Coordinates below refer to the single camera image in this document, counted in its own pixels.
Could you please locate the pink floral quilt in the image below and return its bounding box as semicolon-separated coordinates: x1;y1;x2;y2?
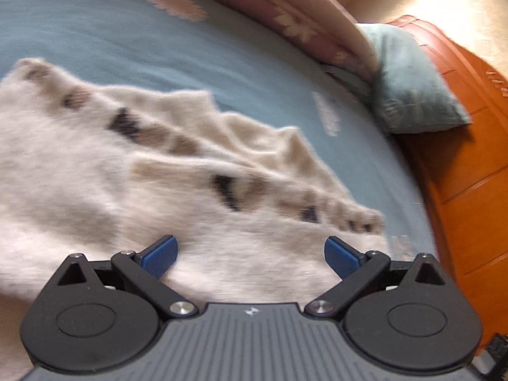
147;0;379;82

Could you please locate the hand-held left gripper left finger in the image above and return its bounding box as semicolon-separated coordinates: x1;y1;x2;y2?
57;234;199;319

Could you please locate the flat teal pillow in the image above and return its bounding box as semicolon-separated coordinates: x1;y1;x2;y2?
321;63;376;104

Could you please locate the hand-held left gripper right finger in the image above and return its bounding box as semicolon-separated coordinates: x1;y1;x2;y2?
304;236;447;318

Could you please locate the wooden headboard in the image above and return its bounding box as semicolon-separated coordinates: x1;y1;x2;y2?
385;15;508;350

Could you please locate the bed with blue floral sheet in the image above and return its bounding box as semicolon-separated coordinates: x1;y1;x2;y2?
0;0;441;271

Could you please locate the white fuzzy sweater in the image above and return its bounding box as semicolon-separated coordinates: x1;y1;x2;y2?
0;57;391;381

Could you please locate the teal printed pillow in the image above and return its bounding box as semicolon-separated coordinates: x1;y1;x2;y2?
357;23;473;135

